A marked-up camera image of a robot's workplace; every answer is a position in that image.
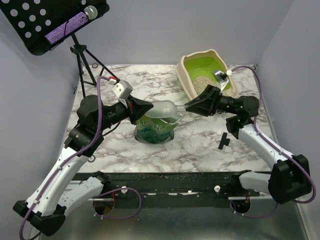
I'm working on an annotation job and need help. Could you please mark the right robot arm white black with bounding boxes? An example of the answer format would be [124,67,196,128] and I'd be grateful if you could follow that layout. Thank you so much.
[185,85,314,204]

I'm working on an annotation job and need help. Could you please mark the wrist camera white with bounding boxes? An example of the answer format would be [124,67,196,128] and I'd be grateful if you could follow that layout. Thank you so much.
[212,69,229,92]
[112,80,133,107]

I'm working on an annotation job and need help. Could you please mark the translucent plastic scoop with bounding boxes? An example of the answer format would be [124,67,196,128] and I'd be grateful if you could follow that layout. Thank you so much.
[145,100,187,119]

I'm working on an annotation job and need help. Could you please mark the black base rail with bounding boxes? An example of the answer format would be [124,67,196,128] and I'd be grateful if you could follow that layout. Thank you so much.
[100,172,277,213]

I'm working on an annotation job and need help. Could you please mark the green litter bag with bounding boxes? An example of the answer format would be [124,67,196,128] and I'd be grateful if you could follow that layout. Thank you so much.
[134,113,182,144]

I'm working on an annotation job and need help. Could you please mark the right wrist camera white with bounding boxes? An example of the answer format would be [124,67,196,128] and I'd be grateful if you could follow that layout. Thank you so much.
[212,69,229,92]

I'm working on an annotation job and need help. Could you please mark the microphone with purple handle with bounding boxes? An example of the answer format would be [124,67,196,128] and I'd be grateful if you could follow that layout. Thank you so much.
[45,5,98,45]

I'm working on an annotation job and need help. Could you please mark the black binder clip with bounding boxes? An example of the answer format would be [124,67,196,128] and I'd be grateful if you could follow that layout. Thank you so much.
[218,132,230,150]

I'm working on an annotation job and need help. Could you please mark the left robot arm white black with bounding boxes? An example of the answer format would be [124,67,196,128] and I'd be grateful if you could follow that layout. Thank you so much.
[13,95,154,239]

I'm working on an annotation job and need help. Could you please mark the cat litter pile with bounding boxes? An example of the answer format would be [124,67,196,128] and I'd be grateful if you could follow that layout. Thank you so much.
[192,76,215,95]

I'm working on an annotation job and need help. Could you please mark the green beige litter box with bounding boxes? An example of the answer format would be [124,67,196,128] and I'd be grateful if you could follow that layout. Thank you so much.
[175,49,229,100]

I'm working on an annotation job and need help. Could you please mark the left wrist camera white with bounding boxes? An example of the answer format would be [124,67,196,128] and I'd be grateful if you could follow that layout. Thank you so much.
[112,80,133,107]

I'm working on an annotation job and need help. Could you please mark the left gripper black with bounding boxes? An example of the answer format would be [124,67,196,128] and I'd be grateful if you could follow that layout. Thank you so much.
[95,94,154,133]

